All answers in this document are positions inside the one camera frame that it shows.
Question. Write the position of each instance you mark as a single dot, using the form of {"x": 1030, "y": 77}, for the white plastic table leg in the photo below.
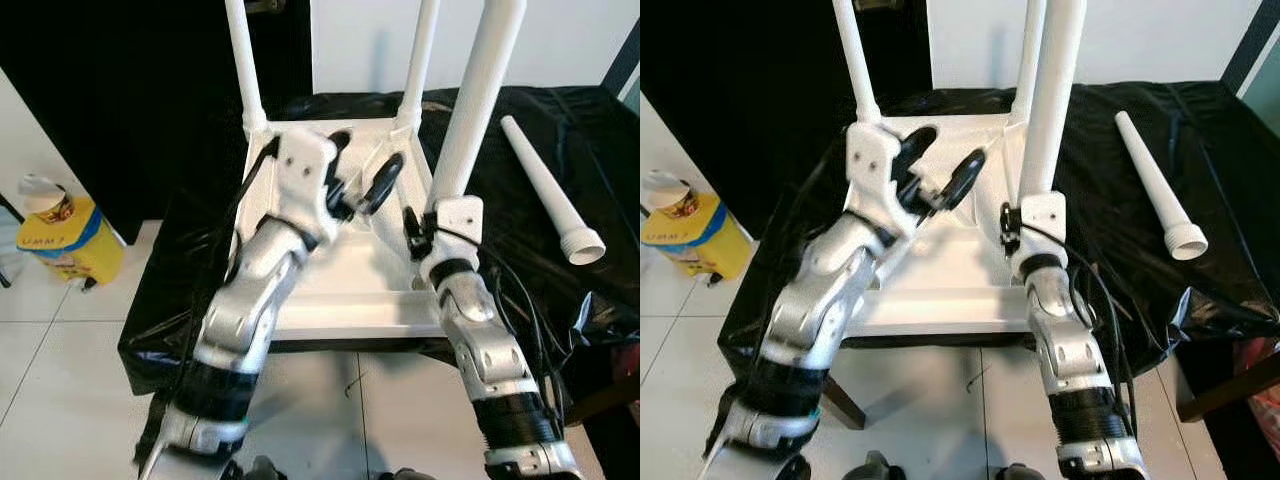
{"x": 1160, "y": 190}
{"x": 855, "y": 55}
{"x": 243, "y": 60}
{"x": 550, "y": 190}
{"x": 1025, "y": 60}
{"x": 1055, "y": 100}
{"x": 420, "y": 60}
{"x": 480, "y": 100}

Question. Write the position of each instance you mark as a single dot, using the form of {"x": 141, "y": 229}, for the brown wooden table leg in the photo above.
{"x": 600, "y": 400}
{"x": 842, "y": 402}
{"x": 1225, "y": 388}

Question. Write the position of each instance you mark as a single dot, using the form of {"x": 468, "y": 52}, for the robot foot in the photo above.
{"x": 405, "y": 474}
{"x": 875, "y": 466}
{"x": 1017, "y": 472}
{"x": 262, "y": 468}

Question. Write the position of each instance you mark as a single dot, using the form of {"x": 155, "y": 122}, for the printed paper cup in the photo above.
{"x": 45, "y": 197}
{"x": 668, "y": 193}

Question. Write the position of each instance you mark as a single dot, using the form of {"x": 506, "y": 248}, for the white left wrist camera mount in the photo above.
{"x": 300, "y": 180}
{"x": 872, "y": 175}

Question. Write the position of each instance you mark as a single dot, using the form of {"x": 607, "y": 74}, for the black plastic cover sheet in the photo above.
{"x": 590, "y": 150}
{"x": 1230, "y": 150}

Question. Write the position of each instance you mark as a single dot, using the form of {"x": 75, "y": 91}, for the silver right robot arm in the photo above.
{"x": 1070, "y": 340}
{"x": 490, "y": 350}

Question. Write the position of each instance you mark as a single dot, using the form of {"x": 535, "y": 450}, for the black door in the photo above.
{"x": 100, "y": 100}
{"x": 740, "y": 90}

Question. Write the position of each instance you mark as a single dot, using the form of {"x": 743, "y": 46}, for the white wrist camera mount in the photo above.
{"x": 300, "y": 180}
{"x": 872, "y": 175}
{"x": 458, "y": 220}
{"x": 1045, "y": 215}

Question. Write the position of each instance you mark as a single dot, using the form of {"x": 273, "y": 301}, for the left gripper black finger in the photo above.
{"x": 340, "y": 152}
{"x": 920, "y": 147}
{"x": 968, "y": 178}
{"x": 387, "y": 180}

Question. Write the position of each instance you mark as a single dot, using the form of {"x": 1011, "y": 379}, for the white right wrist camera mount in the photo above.
{"x": 1045, "y": 215}
{"x": 458, "y": 220}

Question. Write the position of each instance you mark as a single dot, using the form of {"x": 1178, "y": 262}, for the pink plastic bag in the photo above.
{"x": 1260, "y": 400}
{"x": 627, "y": 395}

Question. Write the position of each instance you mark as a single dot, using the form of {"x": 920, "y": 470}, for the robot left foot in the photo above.
{"x": 875, "y": 466}
{"x": 262, "y": 468}

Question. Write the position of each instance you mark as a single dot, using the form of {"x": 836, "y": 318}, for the dark grey frame post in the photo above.
{"x": 1250, "y": 45}
{"x": 622, "y": 60}

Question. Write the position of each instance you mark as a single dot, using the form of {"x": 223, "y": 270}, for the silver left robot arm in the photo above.
{"x": 250, "y": 300}
{"x": 820, "y": 290}

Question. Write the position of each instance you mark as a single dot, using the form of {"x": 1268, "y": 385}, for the yellow carton box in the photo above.
{"x": 695, "y": 240}
{"x": 75, "y": 245}

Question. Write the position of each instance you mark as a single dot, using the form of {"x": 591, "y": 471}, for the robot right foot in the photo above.
{"x": 1017, "y": 472}
{"x": 405, "y": 474}

